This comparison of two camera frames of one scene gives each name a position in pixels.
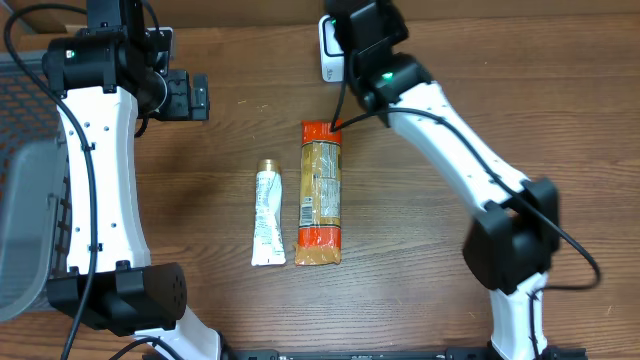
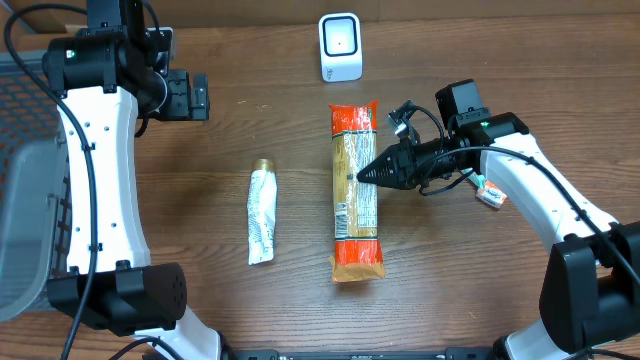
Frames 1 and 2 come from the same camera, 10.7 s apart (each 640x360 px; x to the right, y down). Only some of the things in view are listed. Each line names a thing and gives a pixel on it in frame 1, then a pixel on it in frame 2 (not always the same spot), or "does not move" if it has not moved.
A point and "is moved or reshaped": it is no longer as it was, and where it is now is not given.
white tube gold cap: (268, 239) is moved or reshaped
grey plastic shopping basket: (35, 208) does not move
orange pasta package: (318, 240) → (357, 251)
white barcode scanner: (332, 54) does not move
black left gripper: (186, 107) does not move
